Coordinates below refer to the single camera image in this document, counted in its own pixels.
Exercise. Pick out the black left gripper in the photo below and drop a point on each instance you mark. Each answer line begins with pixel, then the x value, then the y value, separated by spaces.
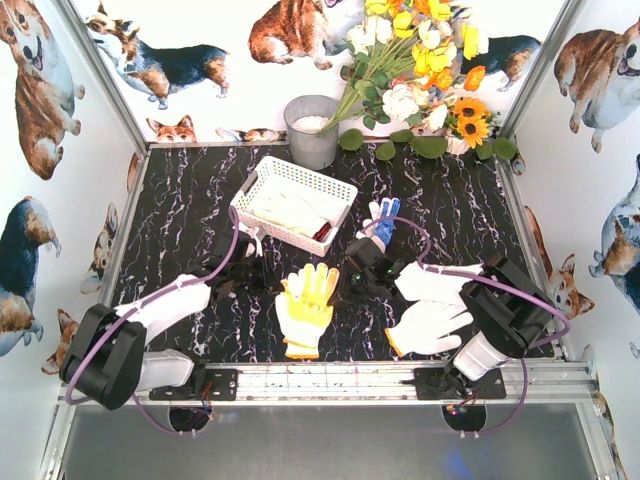
pixel 265 273

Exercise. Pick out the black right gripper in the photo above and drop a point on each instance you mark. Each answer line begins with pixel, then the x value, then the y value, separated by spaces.
pixel 361 282

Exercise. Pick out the cream knit glove red cuff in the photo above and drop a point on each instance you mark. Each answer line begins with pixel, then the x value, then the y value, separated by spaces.
pixel 315 230

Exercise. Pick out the orange dotted work glove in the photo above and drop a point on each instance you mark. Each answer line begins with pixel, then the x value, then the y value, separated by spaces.
pixel 302 309

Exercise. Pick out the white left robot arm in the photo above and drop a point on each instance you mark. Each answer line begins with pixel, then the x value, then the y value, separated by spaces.
pixel 109 360

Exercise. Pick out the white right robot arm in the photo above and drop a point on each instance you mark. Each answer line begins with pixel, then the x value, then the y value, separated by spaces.
pixel 486 313

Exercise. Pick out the white plastic storage basket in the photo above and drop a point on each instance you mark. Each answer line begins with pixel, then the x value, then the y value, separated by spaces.
pixel 329 197

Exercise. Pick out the white cotton glove orange cuff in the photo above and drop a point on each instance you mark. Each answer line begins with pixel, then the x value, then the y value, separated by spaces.
pixel 428 328

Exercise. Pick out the grey metal bucket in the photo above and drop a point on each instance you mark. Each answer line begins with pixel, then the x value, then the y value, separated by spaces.
pixel 313 140

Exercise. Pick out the artificial flower bouquet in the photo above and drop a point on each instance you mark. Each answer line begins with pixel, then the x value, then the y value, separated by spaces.
pixel 419 63

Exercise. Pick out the aluminium front rail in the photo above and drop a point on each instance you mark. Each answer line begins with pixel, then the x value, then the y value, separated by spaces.
pixel 546 381

